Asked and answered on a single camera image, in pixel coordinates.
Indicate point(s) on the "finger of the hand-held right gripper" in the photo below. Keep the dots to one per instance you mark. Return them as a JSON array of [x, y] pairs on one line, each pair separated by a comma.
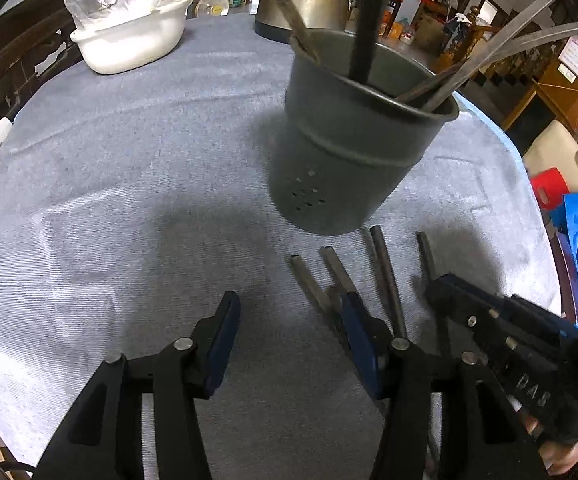
[[544, 317], [499, 340]]

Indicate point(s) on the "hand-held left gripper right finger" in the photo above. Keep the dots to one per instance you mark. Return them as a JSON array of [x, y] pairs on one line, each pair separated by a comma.
[[361, 347]]

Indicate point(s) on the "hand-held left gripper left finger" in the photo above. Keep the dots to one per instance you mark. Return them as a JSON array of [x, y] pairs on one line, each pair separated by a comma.
[[221, 335]]

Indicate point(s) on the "long grey chopstick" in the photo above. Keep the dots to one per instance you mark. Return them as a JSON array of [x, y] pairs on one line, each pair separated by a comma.
[[371, 20], [519, 17], [429, 85], [529, 42], [334, 300], [309, 282], [281, 5], [338, 267], [426, 255], [388, 280]]

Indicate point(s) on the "grey metal utensil holder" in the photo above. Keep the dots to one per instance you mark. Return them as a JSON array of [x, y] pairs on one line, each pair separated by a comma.
[[349, 150]]

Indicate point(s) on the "person's right hand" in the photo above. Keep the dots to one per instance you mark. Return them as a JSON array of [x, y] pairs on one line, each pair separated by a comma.
[[564, 460]]

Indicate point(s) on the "red plastic chair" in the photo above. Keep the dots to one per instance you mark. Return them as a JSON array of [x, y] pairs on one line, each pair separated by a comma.
[[549, 187]]

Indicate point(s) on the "cream armchair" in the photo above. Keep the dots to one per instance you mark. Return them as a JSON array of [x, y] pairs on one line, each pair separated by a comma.
[[559, 155]]

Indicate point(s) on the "grey tablecloth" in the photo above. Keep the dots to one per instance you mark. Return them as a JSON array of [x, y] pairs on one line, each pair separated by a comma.
[[144, 185]]

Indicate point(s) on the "light blue table cover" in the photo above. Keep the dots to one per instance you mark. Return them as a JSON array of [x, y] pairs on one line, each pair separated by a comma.
[[494, 130]]

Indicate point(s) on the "wooden stair railing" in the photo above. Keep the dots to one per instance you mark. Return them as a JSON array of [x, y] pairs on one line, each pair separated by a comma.
[[469, 35]]

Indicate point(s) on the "white plastic basin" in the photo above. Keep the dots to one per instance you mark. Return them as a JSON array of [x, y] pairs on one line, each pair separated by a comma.
[[129, 45]]

